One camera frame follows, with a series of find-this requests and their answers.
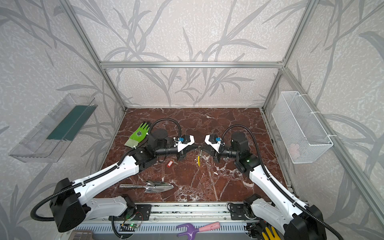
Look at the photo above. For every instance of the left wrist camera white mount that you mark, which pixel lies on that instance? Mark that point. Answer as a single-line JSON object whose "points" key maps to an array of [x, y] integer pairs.
{"points": [[183, 142]]}

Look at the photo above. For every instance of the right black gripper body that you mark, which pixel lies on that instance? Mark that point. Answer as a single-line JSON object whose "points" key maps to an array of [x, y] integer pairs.
{"points": [[216, 154]]}

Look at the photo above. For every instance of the silver garden trowel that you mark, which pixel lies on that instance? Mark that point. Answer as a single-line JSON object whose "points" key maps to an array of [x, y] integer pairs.
{"points": [[151, 187]]}

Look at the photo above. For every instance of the yellow black glove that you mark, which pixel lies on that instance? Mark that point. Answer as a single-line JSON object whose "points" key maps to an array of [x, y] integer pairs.
{"points": [[265, 231]]}

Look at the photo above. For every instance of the green work glove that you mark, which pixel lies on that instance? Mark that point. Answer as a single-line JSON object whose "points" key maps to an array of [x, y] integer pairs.
{"points": [[138, 135]]}

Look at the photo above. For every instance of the white wire basket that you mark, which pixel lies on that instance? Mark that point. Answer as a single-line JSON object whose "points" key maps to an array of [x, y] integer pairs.
{"points": [[301, 131]]}

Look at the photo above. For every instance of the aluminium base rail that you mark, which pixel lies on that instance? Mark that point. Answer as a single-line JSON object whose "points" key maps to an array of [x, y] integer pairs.
{"points": [[189, 210]]}

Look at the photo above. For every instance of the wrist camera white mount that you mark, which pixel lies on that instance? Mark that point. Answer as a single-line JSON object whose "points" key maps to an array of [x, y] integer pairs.
{"points": [[213, 141], [183, 142]]}

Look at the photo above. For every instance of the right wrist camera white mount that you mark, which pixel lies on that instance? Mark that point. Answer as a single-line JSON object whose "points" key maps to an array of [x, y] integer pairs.
{"points": [[213, 141]]}

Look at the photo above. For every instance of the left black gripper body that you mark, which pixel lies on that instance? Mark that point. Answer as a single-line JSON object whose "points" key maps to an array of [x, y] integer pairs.
{"points": [[181, 152]]}

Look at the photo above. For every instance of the clear plastic wall tray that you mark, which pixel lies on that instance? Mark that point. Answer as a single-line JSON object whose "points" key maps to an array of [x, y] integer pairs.
{"points": [[48, 141]]}

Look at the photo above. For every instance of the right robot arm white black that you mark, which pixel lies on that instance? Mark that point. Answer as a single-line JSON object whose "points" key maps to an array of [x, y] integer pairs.
{"points": [[310, 227]]}

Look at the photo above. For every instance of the purple pink garden fork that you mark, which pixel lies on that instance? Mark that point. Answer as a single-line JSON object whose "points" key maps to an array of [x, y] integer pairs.
{"points": [[191, 231]]}

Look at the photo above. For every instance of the small green circuit board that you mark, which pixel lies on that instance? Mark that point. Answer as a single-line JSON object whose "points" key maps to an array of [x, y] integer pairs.
{"points": [[129, 227]]}

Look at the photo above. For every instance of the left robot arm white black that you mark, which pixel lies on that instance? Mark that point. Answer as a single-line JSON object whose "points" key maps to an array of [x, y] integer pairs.
{"points": [[83, 190]]}

